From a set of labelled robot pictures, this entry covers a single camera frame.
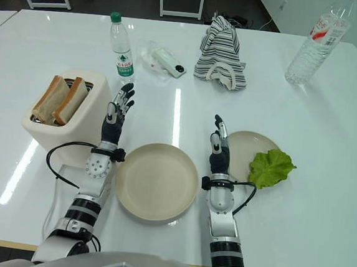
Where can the clear plastic bag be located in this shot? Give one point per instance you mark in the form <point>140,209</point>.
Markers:
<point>144,54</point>

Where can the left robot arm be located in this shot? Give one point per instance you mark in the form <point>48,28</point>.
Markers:
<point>81,206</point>

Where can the green-capped water bottle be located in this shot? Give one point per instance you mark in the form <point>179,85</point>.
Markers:
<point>123,53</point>

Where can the white metal frame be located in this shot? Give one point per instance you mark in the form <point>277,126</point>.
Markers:
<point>180,13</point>

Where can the red-labelled water bottle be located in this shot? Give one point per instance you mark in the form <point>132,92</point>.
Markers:
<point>317,45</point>

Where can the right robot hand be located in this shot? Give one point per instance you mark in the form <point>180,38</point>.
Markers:
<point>219,160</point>

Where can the striped cloth bag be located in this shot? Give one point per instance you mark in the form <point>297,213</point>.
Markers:
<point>220,52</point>

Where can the cream toaster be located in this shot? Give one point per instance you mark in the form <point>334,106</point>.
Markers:
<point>88,125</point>

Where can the green lettuce leaf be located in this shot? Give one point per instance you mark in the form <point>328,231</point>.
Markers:
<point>270,168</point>

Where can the bread slice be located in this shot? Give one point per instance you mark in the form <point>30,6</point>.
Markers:
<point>71,102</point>
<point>51,100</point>

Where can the cream plate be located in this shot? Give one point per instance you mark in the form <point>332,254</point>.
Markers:
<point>157,183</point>
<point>243,148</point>

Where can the robot body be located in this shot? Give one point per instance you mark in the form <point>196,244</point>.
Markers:
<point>123,266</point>

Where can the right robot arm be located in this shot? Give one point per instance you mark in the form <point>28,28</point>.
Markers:
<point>225,228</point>

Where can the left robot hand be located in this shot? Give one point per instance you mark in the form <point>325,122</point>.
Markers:
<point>112,131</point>

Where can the white phone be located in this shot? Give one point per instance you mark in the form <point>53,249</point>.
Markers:
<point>169,61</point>

